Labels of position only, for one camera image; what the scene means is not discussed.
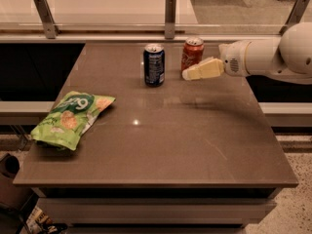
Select middle metal railing bracket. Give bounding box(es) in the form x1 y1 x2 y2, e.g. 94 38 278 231
165 0 176 39

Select right metal railing bracket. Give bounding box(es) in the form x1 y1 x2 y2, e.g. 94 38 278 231
279 0 310 35

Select left metal railing bracket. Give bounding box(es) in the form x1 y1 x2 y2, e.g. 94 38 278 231
33 0 59 39

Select green rice chip bag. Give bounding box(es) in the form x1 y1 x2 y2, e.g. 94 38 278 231
31 91 115 151

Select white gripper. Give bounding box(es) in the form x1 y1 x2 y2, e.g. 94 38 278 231
182 40 250 81

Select metal railing bracket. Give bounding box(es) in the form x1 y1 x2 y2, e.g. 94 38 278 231
279 0 310 35
33 0 59 39
165 0 176 39

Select blue soda can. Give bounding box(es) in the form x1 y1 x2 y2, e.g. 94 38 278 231
143 43 165 87

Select snack packages on floor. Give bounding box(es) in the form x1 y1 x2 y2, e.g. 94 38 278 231
25 207 67 234

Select dark bin on floor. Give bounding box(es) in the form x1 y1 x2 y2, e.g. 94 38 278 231
0 153 32 210

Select orange coke can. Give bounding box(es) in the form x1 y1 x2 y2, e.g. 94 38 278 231
181 37 204 71

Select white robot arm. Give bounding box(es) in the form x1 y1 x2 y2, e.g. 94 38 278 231
182 22 312 85

